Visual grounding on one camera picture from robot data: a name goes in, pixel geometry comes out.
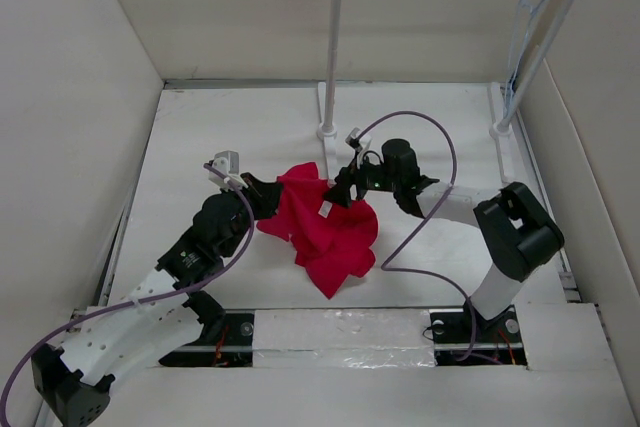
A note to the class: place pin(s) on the white clothes rack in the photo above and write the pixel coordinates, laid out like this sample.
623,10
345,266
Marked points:
501,130

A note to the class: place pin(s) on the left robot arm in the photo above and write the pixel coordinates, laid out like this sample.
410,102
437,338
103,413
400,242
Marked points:
167,310

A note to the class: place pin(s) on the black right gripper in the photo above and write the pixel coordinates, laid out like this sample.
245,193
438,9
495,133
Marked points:
349,175

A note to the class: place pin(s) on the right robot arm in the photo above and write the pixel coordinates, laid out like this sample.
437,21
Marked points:
518,232

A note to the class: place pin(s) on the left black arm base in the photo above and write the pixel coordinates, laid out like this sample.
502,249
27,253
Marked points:
225,340

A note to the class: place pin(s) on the blue wire hanger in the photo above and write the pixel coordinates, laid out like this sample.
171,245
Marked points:
525,19

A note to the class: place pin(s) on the red t shirt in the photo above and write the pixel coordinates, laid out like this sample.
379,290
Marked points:
331,242

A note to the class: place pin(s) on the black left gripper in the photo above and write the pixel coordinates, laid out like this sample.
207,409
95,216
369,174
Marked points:
264,194

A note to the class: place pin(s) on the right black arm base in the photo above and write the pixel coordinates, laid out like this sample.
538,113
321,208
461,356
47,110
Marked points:
498,342

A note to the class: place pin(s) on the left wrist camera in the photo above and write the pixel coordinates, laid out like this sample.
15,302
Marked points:
224,165

